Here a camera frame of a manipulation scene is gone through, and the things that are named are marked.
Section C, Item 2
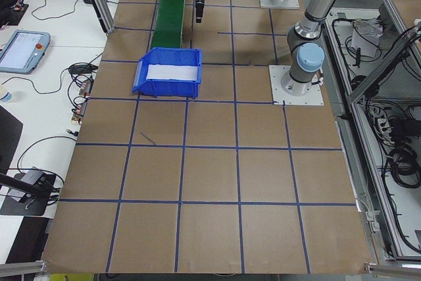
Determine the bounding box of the green conveyor belt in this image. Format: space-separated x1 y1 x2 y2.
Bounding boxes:
150 0 187 49

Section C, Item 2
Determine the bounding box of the blue plastic storage bin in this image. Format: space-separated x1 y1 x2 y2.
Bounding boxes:
132 47 204 99

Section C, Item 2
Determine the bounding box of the white crumpled bag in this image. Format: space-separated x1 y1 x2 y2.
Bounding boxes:
349 18 385 59

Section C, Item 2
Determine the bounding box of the blue grey teach pendant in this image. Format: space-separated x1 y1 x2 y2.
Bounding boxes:
0 30 51 74

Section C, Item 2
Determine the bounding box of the white power strip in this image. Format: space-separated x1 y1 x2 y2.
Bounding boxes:
374 105 393 138

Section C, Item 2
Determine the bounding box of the black flat panel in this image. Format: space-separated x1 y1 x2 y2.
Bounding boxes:
0 105 24 176

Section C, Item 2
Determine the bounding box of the black power brick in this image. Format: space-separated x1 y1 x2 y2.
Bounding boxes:
390 116 419 138

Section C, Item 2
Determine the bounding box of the black stand pole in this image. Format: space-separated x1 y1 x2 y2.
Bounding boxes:
0 172 55 198

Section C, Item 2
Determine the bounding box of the V-shaped metal bar frame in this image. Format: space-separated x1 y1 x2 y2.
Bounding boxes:
322 0 421 262

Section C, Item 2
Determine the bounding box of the black cable coil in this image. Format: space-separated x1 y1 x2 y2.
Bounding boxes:
387 147 420 192

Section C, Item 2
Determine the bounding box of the black stand base plate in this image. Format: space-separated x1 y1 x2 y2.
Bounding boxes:
0 167 57 218

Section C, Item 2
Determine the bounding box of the aluminium frame bar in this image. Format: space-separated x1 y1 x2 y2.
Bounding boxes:
0 259 49 276
363 262 421 277

